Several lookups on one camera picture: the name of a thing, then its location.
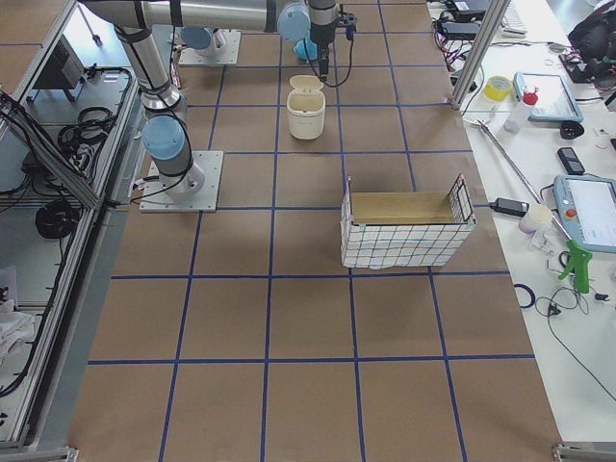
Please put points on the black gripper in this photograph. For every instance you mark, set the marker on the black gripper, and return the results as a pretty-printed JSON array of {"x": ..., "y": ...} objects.
[{"x": 320, "y": 35}]

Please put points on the cream white trash can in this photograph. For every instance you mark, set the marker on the cream white trash can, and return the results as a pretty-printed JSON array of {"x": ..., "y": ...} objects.
[{"x": 305, "y": 107}]

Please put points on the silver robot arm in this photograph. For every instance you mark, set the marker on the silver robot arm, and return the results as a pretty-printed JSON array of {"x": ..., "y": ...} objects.
[
  {"x": 203, "y": 40},
  {"x": 292, "y": 20}
]

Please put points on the blue teddy bear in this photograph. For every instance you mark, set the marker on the blue teddy bear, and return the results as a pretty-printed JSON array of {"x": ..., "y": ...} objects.
[{"x": 306, "y": 50}]

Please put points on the black laptop power brick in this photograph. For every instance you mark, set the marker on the black laptop power brick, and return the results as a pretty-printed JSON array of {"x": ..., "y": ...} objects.
[{"x": 459, "y": 31}]

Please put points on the long metal rod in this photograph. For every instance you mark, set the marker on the long metal rod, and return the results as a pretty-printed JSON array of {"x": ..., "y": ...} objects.
[{"x": 485, "y": 129}]

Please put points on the yellow tape roll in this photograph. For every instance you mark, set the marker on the yellow tape roll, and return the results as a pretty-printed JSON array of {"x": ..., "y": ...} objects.
[{"x": 497, "y": 88}]

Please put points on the clear bottle red cap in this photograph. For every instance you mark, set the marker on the clear bottle red cap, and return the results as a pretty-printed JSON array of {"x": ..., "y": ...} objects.
[{"x": 519, "y": 116}]

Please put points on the teach pendant far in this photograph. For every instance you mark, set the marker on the teach pendant far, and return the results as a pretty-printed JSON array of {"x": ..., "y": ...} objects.
[{"x": 556, "y": 102}]

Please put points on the teach pendant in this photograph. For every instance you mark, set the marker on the teach pendant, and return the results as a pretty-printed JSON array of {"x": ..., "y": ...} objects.
[
  {"x": 586, "y": 209},
  {"x": 556, "y": 102}
]

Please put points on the black power adapter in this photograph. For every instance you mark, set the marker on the black power adapter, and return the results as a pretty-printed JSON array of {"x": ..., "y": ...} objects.
[{"x": 509, "y": 207}]

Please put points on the black remote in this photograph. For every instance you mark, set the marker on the black remote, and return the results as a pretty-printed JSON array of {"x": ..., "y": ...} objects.
[{"x": 570, "y": 161}]

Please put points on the white paper cup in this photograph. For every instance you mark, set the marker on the white paper cup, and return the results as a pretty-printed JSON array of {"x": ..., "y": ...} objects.
[{"x": 536, "y": 217}]

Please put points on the teach pendant near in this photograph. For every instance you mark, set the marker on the teach pendant near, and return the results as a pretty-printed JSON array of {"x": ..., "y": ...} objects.
[{"x": 586, "y": 209}]

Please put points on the green plastic gun tool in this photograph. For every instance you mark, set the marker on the green plastic gun tool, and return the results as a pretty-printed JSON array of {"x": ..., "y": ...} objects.
[{"x": 577, "y": 266}]

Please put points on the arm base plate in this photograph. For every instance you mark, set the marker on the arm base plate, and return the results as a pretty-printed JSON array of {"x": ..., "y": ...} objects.
[
  {"x": 226, "y": 56},
  {"x": 197, "y": 191}
]

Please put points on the aluminium frame post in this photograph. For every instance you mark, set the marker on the aluminium frame post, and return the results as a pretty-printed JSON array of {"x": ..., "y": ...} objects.
[{"x": 489, "y": 26}]

